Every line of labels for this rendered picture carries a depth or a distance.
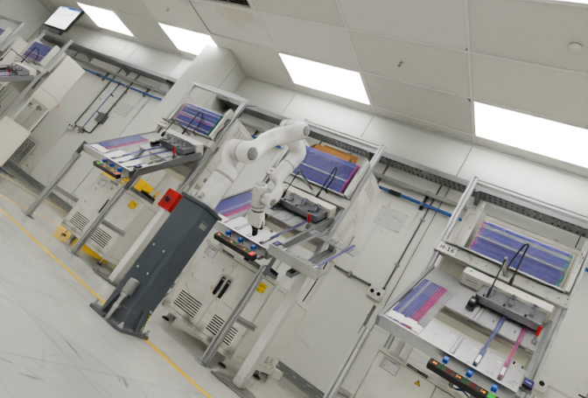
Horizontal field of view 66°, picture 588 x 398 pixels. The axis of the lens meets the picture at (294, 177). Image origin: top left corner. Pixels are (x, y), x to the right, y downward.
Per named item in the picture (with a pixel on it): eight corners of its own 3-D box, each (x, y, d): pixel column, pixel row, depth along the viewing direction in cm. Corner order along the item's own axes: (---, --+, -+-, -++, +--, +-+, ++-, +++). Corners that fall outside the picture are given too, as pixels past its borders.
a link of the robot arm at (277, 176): (304, 176, 268) (271, 212, 257) (285, 167, 278) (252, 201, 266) (300, 166, 262) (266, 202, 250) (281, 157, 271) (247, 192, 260)
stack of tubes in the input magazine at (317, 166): (340, 193, 326) (359, 164, 333) (286, 170, 353) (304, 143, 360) (345, 201, 336) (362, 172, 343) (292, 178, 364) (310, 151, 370)
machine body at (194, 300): (223, 369, 277) (278, 282, 293) (155, 312, 315) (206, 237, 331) (266, 382, 328) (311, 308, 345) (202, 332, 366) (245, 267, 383)
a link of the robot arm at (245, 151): (230, 164, 251) (247, 168, 239) (225, 143, 246) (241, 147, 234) (297, 134, 278) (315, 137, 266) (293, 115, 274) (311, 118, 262)
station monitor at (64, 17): (62, 32, 593) (82, 10, 603) (41, 25, 624) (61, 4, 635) (70, 39, 603) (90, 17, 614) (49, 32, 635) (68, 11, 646)
